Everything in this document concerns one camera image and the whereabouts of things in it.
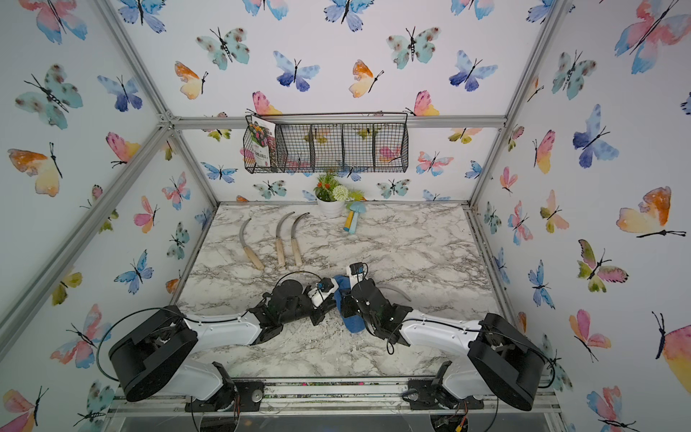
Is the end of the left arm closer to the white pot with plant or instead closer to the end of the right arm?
the end of the right arm

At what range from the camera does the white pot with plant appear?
1.06m

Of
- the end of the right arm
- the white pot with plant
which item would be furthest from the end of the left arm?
the white pot with plant
